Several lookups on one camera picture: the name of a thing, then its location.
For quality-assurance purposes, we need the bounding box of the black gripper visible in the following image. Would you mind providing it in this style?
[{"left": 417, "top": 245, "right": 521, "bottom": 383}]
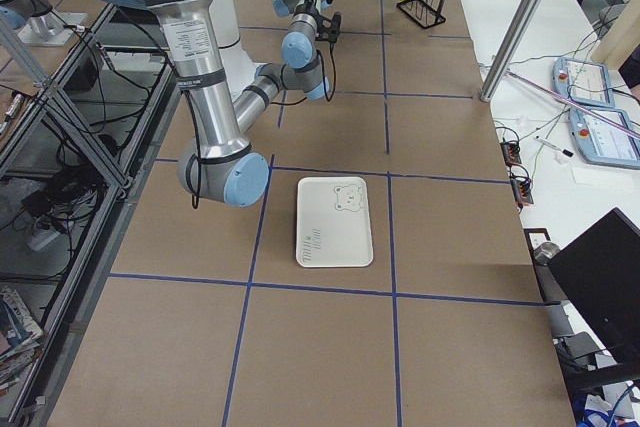
[{"left": 315, "top": 12, "right": 342, "bottom": 43}]

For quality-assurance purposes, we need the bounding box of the white bear tray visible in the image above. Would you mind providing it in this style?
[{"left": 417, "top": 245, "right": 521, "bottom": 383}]
[{"left": 295, "top": 176, "right": 374, "bottom": 268}]

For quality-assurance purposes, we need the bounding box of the metal cup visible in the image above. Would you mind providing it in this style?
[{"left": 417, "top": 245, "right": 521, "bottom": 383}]
[{"left": 533, "top": 241, "right": 561, "bottom": 266}]

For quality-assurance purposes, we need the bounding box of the long reach grabber stick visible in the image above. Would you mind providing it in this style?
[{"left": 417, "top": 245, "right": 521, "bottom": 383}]
[{"left": 506, "top": 70, "right": 640, "bottom": 140}]

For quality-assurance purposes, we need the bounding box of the black marker pen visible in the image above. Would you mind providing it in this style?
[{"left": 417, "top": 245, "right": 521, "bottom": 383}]
[{"left": 535, "top": 136, "right": 574, "bottom": 158}]

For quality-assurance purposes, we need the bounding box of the far teach pendant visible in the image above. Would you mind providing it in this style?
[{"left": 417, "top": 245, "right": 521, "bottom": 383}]
[{"left": 552, "top": 57, "right": 615, "bottom": 108}]

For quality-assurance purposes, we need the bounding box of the teach pendant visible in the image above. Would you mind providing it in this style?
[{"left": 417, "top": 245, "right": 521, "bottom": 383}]
[
  {"left": 552, "top": 57, "right": 615, "bottom": 108},
  {"left": 569, "top": 108, "right": 639, "bottom": 170}
]

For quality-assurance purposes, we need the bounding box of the near teach pendant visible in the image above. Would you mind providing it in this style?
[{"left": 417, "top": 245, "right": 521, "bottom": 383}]
[{"left": 569, "top": 108, "right": 639, "bottom": 170}]

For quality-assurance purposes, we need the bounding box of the black laptop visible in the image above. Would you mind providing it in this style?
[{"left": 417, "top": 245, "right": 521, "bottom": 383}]
[{"left": 548, "top": 207, "right": 639, "bottom": 362}]

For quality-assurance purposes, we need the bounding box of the stack of books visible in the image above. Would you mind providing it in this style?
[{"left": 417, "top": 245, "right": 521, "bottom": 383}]
[{"left": 1, "top": 285, "right": 44, "bottom": 395}]

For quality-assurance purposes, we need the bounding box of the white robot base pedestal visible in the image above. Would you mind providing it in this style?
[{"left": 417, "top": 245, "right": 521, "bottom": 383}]
[{"left": 210, "top": 0, "right": 256, "bottom": 91}]

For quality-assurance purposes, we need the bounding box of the black wire cup rack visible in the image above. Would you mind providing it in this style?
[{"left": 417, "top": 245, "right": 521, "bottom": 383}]
[{"left": 396, "top": 0, "right": 446, "bottom": 29}]

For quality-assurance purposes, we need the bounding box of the aluminium frame post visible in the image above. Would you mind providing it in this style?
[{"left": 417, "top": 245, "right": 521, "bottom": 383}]
[{"left": 480, "top": 0, "right": 541, "bottom": 102}]

